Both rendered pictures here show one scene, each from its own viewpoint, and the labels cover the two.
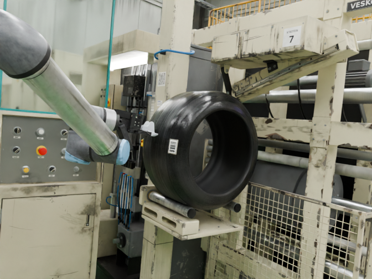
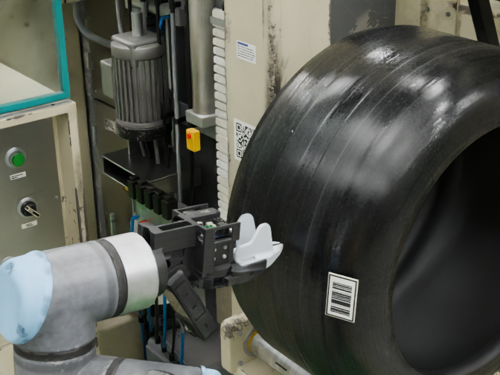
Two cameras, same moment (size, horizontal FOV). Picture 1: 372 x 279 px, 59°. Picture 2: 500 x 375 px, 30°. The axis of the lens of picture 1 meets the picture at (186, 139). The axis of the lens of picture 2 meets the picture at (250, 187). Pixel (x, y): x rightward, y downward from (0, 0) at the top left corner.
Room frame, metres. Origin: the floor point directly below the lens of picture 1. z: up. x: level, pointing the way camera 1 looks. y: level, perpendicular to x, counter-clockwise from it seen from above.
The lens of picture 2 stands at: (0.35, 0.18, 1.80)
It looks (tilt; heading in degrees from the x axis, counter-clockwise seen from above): 24 degrees down; 359
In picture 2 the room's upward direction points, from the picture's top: 1 degrees counter-clockwise
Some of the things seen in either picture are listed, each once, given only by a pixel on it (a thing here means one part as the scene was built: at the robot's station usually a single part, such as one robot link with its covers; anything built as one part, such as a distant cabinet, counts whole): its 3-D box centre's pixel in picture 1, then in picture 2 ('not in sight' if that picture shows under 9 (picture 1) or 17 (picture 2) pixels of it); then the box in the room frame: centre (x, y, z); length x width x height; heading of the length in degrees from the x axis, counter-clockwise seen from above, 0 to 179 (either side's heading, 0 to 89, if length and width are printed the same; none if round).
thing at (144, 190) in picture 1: (172, 193); (314, 309); (1.79, 0.04, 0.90); 0.40 x 0.03 x 0.10; 127
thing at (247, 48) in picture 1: (267, 47); not in sight; (1.72, -0.38, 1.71); 0.61 x 0.25 x 0.15; 37
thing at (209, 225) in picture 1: (191, 221); not in sight; (1.65, -0.06, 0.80); 0.37 x 0.36 x 0.02; 127
